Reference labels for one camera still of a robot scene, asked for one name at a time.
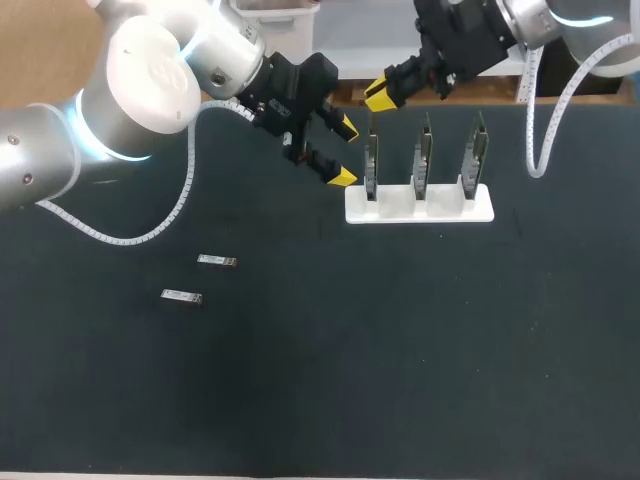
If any small green circuit board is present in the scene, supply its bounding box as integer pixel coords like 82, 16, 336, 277
461, 110, 489, 201
411, 111, 434, 202
363, 110, 381, 202

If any white plastic bin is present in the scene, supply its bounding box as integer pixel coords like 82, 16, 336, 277
228, 0, 321, 66

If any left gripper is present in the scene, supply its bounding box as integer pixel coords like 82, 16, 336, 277
234, 50, 360, 188

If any white cable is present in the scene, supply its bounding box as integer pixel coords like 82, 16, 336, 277
35, 98, 257, 246
525, 32, 640, 179

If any white slotted stand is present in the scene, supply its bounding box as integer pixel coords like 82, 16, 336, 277
344, 175, 495, 225

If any silver optical module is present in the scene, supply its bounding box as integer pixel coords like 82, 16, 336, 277
160, 288, 204, 306
196, 253, 237, 268

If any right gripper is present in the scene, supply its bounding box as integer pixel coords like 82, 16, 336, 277
363, 0, 512, 113

